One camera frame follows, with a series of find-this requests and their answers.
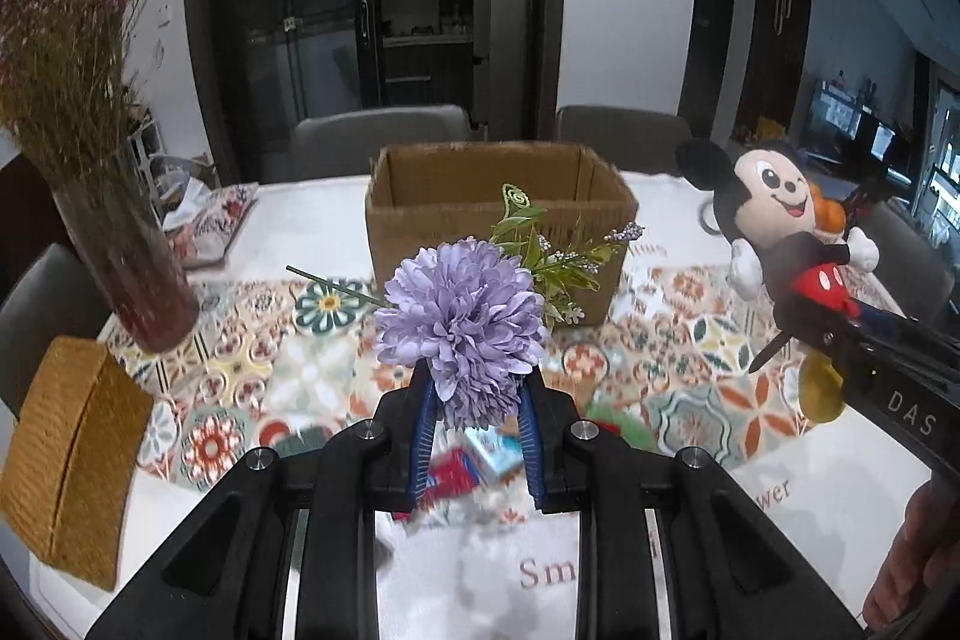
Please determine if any purple artificial flower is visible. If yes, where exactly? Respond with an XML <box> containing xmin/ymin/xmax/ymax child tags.
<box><xmin>293</xmin><ymin>184</ymin><xmax>643</xmax><ymax>429</ymax></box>

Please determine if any grey chair near left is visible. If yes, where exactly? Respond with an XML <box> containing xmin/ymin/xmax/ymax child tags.
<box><xmin>0</xmin><ymin>244</ymin><xmax>110</xmax><ymax>417</ymax></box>

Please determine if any brown cardboard box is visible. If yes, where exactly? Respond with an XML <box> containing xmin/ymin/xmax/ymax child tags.
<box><xmin>364</xmin><ymin>142</ymin><xmax>638</xmax><ymax>284</ymax></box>

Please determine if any floral patterned tablecloth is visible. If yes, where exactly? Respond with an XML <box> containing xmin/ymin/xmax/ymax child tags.
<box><xmin>103</xmin><ymin>174</ymin><xmax>928</xmax><ymax>638</ymax></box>

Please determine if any glass vase with dried flowers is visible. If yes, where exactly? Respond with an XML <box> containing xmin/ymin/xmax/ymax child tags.
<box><xmin>2</xmin><ymin>0</ymin><xmax>199</xmax><ymax>354</ymax></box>

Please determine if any blue white small box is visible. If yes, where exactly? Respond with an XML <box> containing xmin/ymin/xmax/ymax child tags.
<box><xmin>462</xmin><ymin>427</ymin><xmax>524</xmax><ymax>484</ymax></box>

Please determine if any grey dining chair left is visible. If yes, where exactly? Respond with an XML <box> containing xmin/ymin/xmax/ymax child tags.
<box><xmin>290</xmin><ymin>104</ymin><xmax>470</xmax><ymax>181</ymax></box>

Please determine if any woven straw basket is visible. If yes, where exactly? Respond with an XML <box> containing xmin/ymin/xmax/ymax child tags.
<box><xmin>2</xmin><ymin>336</ymin><xmax>153</xmax><ymax>591</ymax></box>

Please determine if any floral tissue box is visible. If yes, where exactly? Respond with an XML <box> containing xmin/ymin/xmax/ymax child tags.
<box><xmin>161</xmin><ymin>179</ymin><xmax>259</xmax><ymax>269</ymax></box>

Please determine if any right human hand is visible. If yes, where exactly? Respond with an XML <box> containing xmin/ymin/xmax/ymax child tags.
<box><xmin>862</xmin><ymin>479</ymin><xmax>958</xmax><ymax>630</ymax></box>

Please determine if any grey dining chair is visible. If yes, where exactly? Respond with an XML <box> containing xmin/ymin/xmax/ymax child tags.
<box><xmin>290</xmin><ymin>104</ymin><xmax>470</xmax><ymax>181</ymax></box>
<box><xmin>556</xmin><ymin>106</ymin><xmax>692</xmax><ymax>175</ymax></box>

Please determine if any white shelf with clutter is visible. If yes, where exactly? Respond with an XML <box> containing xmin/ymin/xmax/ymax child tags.
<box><xmin>125</xmin><ymin>101</ymin><xmax>220</xmax><ymax>220</ymax></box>

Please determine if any red green plush toy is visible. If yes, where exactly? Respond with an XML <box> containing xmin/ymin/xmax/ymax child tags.
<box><xmin>586</xmin><ymin>401</ymin><xmax>658</xmax><ymax>453</ymax></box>

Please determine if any grey chair far right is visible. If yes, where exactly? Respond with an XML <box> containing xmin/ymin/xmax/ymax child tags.
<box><xmin>857</xmin><ymin>202</ymin><xmax>955</xmax><ymax>325</ymax></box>

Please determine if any Mickey Mouse plush toy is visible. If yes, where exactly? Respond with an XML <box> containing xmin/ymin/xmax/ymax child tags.
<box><xmin>673</xmin><ymin>138</ymin><xmax>881</xmax><ymax>424</ymax></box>

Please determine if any grey dining chair right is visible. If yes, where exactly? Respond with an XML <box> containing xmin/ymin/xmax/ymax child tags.
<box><xmin>556</xmin><ymin>106</ymin><xmax>692</xmax><ymax>175</ymax></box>

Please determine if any red snack packet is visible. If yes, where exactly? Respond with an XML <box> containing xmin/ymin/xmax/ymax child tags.
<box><xmin>415</xmin><ymin>447</ymin><xmax>480</xmax><ymax>512</ymax></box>

